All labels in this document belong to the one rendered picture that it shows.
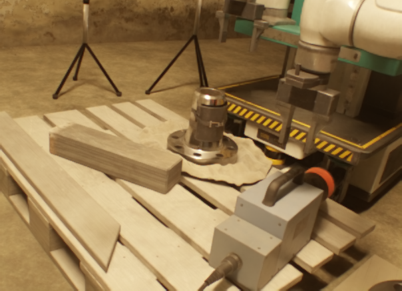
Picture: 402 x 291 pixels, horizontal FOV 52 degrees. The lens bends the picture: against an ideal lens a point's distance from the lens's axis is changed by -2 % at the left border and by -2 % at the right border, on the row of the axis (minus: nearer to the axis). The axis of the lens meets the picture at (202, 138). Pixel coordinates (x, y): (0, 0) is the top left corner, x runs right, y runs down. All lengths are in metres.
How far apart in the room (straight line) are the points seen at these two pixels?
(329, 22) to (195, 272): 0.62
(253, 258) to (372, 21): 0.54
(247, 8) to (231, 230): 0.73
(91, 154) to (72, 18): 2.41
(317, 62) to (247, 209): 0.37
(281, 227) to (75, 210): 0.54
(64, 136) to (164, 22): 2.89
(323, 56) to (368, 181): 0.87
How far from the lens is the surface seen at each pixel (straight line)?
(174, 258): 1.06
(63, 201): 1.20
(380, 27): 0.86
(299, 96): 0.96
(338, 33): 0.89
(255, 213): 1.00
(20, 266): 1.26
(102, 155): 1.36
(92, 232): 1.09
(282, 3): 1.69
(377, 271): 1.45
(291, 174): 1.05
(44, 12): 3.59
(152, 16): 4.10
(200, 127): 1.44
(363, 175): 1.70
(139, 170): 1.30
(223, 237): 0.98
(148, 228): 1.14
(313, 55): 0.92
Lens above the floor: 0.82
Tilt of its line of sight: 23 degrees down
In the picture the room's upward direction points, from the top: 8 degrees clockwise
